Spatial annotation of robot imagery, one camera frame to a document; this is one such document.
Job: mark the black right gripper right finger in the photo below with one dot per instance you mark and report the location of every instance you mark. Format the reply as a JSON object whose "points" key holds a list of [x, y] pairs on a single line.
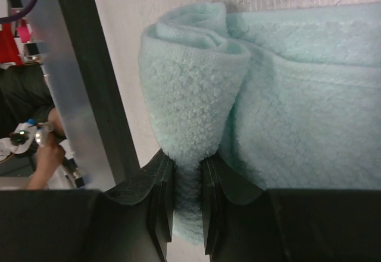
{"points": [[242, 222]]}

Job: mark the person's bare hand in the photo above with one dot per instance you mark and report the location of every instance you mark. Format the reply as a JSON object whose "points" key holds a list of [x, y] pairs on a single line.
{"points": [[48, 159]]}

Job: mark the white teleoperation handle device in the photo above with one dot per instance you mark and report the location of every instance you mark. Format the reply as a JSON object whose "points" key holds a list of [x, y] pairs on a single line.
{"points": [[20, 140]]}

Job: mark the light mint towel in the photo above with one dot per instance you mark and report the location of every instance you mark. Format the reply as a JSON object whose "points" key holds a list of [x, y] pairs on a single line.
{"points": [[288, 98]]}

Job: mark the person's dark sleeved forearm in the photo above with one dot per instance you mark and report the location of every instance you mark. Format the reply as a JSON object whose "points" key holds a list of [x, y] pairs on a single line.
{"points": [[24, 96]]}

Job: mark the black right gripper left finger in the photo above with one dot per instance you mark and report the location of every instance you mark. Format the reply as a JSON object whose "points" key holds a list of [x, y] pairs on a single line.
{"points": [[130, 222]]}

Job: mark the aluminium frame rail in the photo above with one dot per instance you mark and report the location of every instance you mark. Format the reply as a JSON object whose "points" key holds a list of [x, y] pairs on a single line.
{"points": [[83, 86]]}

